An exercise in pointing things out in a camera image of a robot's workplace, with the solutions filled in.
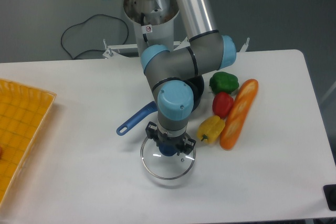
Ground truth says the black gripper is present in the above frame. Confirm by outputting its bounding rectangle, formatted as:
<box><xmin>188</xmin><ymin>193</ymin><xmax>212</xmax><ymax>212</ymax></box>
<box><xmin>145</xmin><ymin>121</ymin><xmax>196</xmax><ymax>155</ymax></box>

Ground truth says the glass lid blue knob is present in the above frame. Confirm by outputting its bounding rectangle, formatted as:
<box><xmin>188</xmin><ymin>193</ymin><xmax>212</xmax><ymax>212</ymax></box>
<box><xmin>140</xmin><ymin>137</ymin><xmax>196</xmax><ymax>180</ymax></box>

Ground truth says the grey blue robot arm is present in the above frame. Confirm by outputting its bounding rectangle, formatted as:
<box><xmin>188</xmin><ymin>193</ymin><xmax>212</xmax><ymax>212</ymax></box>
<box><xmin>123</xmin><ymin>0</ymin><xmax>236</xmax><ymax>156</ymax></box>

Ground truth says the yellow bell pepper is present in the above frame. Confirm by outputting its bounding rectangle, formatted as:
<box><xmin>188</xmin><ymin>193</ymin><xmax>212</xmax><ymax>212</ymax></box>
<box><xmin>197</xmin><ymin>115</ymin><xmax>225</xmax><ymax>144</ymax></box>

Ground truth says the dark blue saucepan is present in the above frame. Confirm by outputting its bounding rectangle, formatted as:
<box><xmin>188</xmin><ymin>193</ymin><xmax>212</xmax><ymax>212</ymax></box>
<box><xmin>116</xmin><ymin>76</ymin><xmax>204</xmax><ymax>136</ymax></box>

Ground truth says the red bell pepper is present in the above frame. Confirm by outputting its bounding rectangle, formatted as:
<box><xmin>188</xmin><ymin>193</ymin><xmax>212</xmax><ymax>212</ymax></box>
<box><xmin>212</xmin><ymin>92</ymin><xmax>234</xmax><ymax>118</ymax></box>

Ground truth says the green bell pepper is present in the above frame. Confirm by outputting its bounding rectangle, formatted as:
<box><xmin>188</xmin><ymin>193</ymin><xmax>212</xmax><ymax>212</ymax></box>
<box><xmin>209</xmin><ymin>72</ymin><xmax>239</xmax><ymax>94</ymax></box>

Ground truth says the orange baguette loaf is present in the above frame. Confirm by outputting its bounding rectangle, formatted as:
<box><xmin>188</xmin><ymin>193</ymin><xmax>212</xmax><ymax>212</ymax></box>
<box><xmin>219</xmin><ymin>79</ymin><xmax>259</xmax><ymax>150</ymax></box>

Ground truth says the yellow woven basket tray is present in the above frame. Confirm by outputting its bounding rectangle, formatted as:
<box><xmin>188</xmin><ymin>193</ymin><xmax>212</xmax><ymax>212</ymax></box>
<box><xmin>1</xmin><ymin>79</ymin><xmax>57</xmax><ymax>204</ymax></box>

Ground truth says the black corner device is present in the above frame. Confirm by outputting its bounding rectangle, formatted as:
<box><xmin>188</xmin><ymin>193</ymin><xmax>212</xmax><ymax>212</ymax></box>
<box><xmin>323</xmin><ymin>184</ymin><xmax>336</xmax><ymax>211</ymax></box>

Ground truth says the white metal base frame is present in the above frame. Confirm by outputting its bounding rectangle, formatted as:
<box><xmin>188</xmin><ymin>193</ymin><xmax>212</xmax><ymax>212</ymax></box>
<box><xmin>101</xmin><ymin>37</ymin><xmax>251</xmax><ymax>59</ymax></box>

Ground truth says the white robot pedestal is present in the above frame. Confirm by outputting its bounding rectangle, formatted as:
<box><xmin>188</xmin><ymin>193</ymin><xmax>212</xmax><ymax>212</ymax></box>
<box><xmin>123</xmin><ymin>0</ymin><xmax>179</xmax><ymax>55</ymax></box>

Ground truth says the black floor cable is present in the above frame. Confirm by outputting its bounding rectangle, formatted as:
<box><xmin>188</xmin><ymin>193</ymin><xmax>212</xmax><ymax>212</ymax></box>
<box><xmin>60</xmin><ymin>14</ymin><xmax>153</xmax><ymax>60</ymax></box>

